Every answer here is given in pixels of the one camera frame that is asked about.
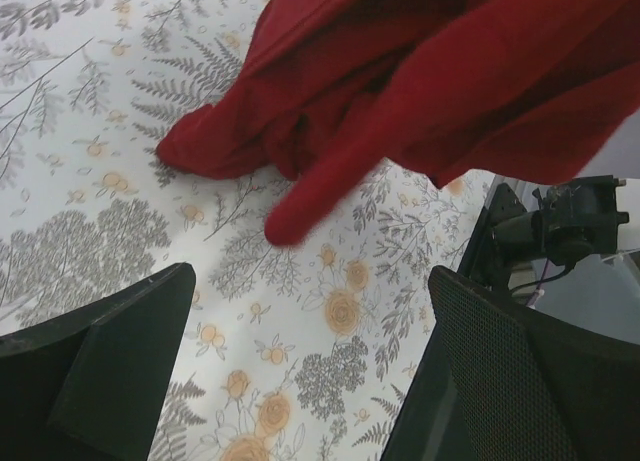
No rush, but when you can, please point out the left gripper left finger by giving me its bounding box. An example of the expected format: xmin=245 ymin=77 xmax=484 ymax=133
xmin=1 ymin=263 xmax=195 ymax=460

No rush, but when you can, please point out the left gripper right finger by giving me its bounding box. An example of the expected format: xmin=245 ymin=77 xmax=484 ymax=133
xmin=383 ymin=266 xmax=639 ymax=460

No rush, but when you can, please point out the red t shirt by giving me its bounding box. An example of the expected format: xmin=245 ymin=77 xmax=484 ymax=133
xmin=156 ymin=0 xmax=639 ymax=246

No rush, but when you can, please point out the floral table mat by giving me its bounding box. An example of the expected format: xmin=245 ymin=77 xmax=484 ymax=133
xmin=1 ymin=0 xmax=493 ymax=460

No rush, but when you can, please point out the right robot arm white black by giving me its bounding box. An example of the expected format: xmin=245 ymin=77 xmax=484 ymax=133
xmin=458 ymin=175 xmax=630 ymax=305

